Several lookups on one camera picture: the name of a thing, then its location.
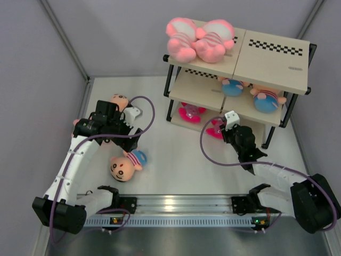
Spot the right pink plush toy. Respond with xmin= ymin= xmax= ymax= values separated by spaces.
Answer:
xmin=194 ymin=19 xmax=234 ymax=63

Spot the pink plush toy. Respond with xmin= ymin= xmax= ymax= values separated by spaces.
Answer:
xmin=194 ymin=19 xmax=234 ymax=63
xmin=166 ymin=17 xmax=197 ymax=63

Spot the beige three-tier shelf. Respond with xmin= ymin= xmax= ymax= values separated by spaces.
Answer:
xmin=163 ymin=18 xmax=317 ymax=148

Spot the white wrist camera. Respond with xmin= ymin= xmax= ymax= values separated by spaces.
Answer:
xmin=224 ymin=110 xmax=240 ymax=131
xmin=123 ymin=106 xmax=143 ymax=126

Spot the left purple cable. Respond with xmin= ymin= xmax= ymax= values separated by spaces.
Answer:
xmin=50 ymin=95 xmax=156 ymax=246

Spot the blue doll on middle shelf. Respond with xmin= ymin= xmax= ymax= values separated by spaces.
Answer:
xmin=217 ymin=76 xmax=250 ymax=97

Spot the orange-faced blue doll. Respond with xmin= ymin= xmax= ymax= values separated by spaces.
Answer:
xmin=109 ymin=149 xmax=148 ymax=182

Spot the blue striped doll right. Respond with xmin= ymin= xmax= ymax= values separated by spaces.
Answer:
xmin=250 ymin=84 xmax=287 ymax=114

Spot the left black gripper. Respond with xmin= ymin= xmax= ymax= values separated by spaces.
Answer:
xmin=107 ymin=111 xmax=142 ymax=153

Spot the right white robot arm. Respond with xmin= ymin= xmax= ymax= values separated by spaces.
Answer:
xmin=221 ymin=125 xmax=340 ymax=234

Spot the magenta glasses doll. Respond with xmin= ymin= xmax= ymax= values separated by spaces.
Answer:
xmin=206 ymin=118 xmax=226 ymax=140
xmin=178 ymin=102 xmax=206 ymax=124

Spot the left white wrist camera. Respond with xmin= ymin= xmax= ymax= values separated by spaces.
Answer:
xmin=123 ymin=106 xmax=143 ymax=126

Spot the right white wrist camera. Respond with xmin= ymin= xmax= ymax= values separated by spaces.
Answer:
xmin=224 ymin=110 xmax=240 ymax=131

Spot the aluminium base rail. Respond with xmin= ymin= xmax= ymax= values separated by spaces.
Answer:
xmin=84 ymin=195 xmax=278 ymax=231

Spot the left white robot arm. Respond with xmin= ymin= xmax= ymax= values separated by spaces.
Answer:
xmin=32 ymin=100 xmax=142 ymax=234

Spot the left pink plush toy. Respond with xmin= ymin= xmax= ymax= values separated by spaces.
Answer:
xmin=166 ymin=17 xmax=197 ymax=63

